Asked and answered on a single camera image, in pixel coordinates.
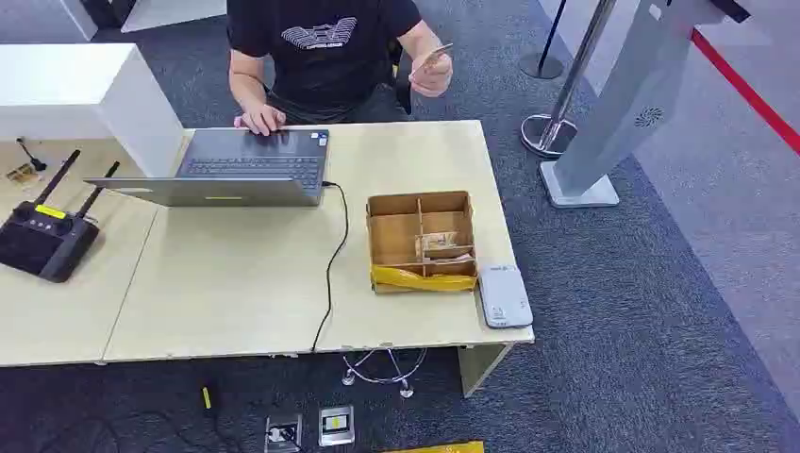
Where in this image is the wooden card box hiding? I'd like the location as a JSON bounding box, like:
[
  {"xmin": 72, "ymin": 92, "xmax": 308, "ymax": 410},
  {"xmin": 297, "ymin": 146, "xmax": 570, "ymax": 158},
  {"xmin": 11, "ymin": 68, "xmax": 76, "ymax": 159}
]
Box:
[{"xmin": 366, "ymin": 190, "xmax": 478, "ymax": 295}]

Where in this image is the yellow tape strip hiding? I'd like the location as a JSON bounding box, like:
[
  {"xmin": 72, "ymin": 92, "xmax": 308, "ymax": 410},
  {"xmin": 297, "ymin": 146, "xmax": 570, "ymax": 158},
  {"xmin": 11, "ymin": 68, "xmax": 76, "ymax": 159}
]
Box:
[{"xmin": 370, "ymin": 264, "xmax": 478, "ymax": 294}]

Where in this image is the grey card reader device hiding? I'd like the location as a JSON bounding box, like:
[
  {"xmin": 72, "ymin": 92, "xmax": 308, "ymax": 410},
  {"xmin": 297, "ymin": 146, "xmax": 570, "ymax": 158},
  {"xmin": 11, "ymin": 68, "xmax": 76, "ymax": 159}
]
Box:
[{"xmin": 477, "ymin": 264, "xmax": 535, "ymax": 330}]

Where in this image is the chrome chair base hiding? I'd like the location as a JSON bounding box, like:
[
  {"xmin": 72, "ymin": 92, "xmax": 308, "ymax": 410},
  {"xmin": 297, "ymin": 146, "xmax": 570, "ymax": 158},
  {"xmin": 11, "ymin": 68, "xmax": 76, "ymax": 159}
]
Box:
[{"xmin": 341, "ymin": 347, "xmax": 428, "ymax": 399}]

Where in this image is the person's left hand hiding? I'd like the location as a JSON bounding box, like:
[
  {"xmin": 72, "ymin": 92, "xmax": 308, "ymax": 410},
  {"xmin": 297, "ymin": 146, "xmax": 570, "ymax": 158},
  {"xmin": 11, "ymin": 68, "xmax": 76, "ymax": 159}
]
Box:
[{"xmin": 408, "ymin": 52, "xmax": 454, "ymax": 99}]

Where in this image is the person's hand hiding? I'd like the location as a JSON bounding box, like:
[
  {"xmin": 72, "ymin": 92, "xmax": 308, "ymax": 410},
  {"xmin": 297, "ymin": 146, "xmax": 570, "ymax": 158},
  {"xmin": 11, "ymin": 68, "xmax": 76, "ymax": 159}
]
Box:
[
  {"xmin": 408, "ymin": 52, "xmax": 454, "ymax": 99},
  {"xmin": 234, "ymin": 103, "xmax": 288, "ymax": 137}
]

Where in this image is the grey laptop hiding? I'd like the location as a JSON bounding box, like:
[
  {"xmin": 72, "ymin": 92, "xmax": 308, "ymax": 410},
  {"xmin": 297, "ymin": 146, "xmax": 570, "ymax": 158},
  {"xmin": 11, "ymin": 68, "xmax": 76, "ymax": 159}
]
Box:
[{"xmin": 83, "ymin": 127, "xmax": 330, "ymax": 209}]

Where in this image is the desk leg panel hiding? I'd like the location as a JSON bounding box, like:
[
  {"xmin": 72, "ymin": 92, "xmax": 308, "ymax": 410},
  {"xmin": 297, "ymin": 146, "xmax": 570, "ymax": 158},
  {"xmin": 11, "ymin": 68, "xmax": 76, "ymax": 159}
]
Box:
[{"xmin": 457, "ymin": 343, "xmax": 515, "ymax": 399}]

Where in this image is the person's right hand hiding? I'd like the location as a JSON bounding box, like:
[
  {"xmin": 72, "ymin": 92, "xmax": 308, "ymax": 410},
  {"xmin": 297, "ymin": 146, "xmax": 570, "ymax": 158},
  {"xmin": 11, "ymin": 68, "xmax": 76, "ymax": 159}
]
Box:
[{"xmin": 234, "ymin": 103, "xmax": 288, "ymax": 137}]

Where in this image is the person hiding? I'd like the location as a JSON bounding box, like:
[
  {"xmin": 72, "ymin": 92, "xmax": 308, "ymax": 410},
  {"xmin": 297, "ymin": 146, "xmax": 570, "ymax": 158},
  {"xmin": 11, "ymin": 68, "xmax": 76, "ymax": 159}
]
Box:
[{"xmin": 225, "ymin": 0, "xmax": 455, "ymax": 137}]

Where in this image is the floor socket box with label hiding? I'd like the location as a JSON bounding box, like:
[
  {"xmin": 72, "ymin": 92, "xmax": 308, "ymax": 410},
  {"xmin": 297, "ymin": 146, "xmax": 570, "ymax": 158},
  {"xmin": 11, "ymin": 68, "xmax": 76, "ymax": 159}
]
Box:
[{"xmin": 318, "ymin": 405, "xmax": 357, "ymax": 448}]

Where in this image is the yellow floor tape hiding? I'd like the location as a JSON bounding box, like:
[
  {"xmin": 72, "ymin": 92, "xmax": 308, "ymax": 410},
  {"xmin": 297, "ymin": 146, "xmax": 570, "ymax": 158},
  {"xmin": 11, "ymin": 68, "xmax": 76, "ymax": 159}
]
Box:
[{"xmin": 381, "ymin": 441, "xmax": 486, "ymax": 453}]

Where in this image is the floor socket box open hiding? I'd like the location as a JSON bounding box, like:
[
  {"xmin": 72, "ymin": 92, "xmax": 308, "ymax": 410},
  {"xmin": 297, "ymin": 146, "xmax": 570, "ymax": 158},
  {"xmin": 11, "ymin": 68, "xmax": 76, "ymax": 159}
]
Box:
[{"xmin": 263, "ymin": 413, "xmax": 304, "ymax": 453}]

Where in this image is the grey kiosk stand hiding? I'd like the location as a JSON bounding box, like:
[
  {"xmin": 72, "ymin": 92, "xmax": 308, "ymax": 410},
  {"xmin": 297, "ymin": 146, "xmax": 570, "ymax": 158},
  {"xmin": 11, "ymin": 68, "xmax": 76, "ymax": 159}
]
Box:
[{"xmin": 540, "ymin": 0, "xmax": 753, "ymax": 210}]

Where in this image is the white cabinet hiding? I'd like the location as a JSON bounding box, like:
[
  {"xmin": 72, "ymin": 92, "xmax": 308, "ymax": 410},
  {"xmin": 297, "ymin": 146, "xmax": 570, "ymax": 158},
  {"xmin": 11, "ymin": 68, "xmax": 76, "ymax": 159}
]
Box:
[{"xmin": 0, "ymin": 42, "xmax": 186, "ymax": 178}]

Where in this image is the black remote controller with antennas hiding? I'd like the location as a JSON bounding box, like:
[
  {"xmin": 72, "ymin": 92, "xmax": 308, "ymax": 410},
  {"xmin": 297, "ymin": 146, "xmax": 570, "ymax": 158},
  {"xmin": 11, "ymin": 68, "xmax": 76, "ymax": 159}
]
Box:
[{"xmin": 0, "ymin": 149, "xmax": 121, "ymax": 284}]

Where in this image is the red barrier belt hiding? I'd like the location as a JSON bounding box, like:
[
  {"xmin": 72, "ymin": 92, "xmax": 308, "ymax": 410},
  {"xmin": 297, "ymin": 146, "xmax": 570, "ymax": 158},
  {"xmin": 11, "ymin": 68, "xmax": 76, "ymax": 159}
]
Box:
[{"xmin": 690, "ymin": 27, "xmax": 800, "ymax": 158}]

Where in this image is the small brown part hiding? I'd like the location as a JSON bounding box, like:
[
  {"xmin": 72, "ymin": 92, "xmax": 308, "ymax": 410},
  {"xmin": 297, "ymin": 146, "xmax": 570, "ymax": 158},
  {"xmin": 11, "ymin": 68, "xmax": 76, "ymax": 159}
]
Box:
[{"xmin": 6, "ymin": 163, "xmax": 42, "ymax": 185}]

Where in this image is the black laptop cable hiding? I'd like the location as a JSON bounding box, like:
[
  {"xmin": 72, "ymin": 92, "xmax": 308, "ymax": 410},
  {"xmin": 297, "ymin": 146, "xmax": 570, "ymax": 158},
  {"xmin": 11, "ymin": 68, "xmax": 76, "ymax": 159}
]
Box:
[{"xmin": 309, "ymin": 180, "xmax": 351, "ymax": 354}]

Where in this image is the chrome stanchion post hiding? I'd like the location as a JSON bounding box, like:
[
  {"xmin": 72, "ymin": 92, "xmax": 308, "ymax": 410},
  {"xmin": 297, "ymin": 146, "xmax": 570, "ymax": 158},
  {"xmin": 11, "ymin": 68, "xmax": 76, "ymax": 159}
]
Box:
[{"xmin": 520, "ymin": 0, "xmax": 617, "ymax": 159}]

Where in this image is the small black cable plug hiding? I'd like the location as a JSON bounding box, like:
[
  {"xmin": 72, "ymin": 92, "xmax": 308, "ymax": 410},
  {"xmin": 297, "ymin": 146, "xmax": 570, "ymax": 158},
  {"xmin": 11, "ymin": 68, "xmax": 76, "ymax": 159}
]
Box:
[{"xmin": 16, "ymin": 137, "xmax": 49, "ymax": 173}]

